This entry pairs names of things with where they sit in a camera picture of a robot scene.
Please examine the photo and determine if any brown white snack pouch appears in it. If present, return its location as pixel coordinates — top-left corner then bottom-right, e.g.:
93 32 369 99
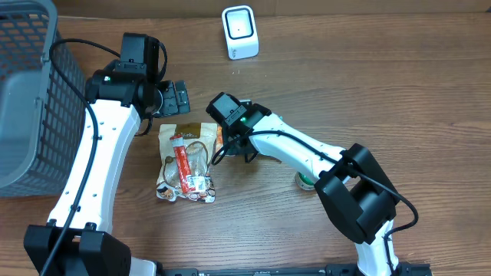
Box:
156 123 217 203

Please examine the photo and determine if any red stick packet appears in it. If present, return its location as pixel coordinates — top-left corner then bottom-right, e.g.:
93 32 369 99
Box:
170 134 191 194

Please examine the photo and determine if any green lidded jar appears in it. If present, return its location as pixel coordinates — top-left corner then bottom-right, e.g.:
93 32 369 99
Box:
295 172 315 191

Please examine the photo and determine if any small orange snack packet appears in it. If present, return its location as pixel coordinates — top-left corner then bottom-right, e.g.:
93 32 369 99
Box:
215 126 224 153

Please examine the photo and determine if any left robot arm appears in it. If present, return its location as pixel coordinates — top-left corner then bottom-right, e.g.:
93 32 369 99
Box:
24 70 190 275

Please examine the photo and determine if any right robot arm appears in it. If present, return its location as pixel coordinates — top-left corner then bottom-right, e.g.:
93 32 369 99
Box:
208 103 401 275

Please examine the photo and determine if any white barcode scanner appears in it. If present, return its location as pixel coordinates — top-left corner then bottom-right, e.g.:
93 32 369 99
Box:
222 5 259 60

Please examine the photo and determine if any grey plastic shopping basket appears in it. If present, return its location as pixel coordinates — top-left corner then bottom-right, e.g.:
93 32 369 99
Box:
1 0 85 197

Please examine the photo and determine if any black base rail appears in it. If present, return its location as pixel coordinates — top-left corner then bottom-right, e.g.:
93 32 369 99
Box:
160 262 434 276

